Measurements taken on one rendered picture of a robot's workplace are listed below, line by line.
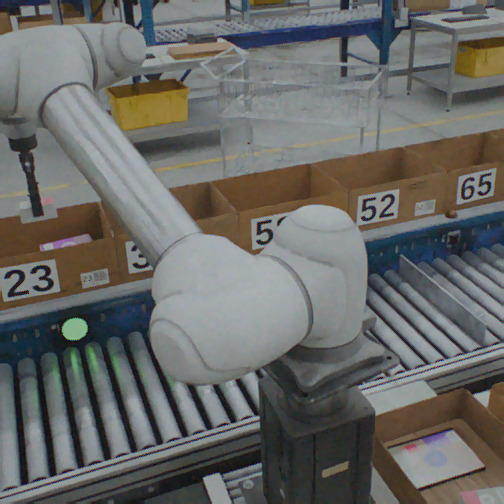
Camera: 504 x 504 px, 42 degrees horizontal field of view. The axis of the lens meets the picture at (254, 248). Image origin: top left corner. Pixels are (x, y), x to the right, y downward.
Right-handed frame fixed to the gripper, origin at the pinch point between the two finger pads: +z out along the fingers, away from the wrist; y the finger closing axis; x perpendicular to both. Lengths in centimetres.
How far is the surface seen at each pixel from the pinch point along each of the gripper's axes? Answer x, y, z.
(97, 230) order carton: -17.6, 20.5, 22.4
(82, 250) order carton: -10.0, -8.2, 14.1
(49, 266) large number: 0.0, -8.4, 17.1
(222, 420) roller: -33, -63, 42
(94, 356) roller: -7.1, -22.6, 41.9
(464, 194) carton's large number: -145, -8, 22
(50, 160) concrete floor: -18, 371, 117
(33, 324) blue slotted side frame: 7.7, -14.2, 31.6
